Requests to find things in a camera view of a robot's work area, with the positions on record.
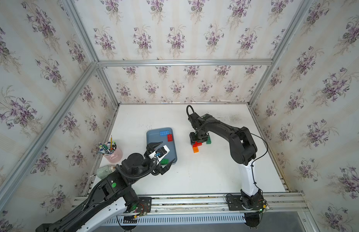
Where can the small red lego brick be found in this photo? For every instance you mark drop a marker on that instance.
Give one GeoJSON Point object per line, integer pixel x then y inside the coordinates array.
{"type": "Point", "coordinates": [170, 138]}

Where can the light blue lego brick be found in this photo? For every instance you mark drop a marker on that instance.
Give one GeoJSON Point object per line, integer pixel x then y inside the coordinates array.
{"type": "Point", "coordinates": [164, 133]}

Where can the aluminium rail frame front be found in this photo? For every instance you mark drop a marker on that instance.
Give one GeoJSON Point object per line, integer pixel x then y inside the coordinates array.
{"type": "Point", "coordinates": [216, 204]}

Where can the long red lego brick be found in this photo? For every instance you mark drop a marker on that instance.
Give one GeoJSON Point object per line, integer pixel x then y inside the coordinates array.
{"type": "Point", "coordinates": [197, 144]}

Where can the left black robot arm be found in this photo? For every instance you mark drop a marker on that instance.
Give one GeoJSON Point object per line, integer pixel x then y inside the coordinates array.
{"type": "Point", "coordinates": [114, 194]}

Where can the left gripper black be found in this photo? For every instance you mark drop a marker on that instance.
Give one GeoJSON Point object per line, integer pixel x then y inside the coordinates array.
{"type": "Point", "coordinates": [158, 169]}

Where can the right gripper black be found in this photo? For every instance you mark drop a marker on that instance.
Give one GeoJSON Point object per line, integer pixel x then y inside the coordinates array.
{"type": "Point", "coordinates": [193, 139]}

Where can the white slotted cable duct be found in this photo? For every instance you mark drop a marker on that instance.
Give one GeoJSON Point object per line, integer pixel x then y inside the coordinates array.
{"type": "Point", "coordinates": [188, 219]}

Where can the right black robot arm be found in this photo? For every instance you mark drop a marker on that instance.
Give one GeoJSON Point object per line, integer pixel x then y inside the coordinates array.
{"type": "Point", "coordinates": [242, 150]}

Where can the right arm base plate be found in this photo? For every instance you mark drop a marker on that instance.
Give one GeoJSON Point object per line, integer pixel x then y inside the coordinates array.
{"type": "Point", "coordinates": [243, 202]}

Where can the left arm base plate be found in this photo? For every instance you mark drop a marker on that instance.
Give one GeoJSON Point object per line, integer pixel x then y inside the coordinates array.
{"type": "Point", "coordinates": [141, 207]}

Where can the blue-grey plastic tray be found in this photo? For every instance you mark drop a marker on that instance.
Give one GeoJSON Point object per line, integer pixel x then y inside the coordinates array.
{"type": "Point", "coordinates": [153, 136]}

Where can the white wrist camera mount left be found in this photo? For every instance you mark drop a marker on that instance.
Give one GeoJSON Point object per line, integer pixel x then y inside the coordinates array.
{"type": "Point", "coordinates": [160, 153]}

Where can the pen cup with pens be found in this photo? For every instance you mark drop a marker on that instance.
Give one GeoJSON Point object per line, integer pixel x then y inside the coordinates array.
{"type": "Point", "coordinates": [110, 151]}

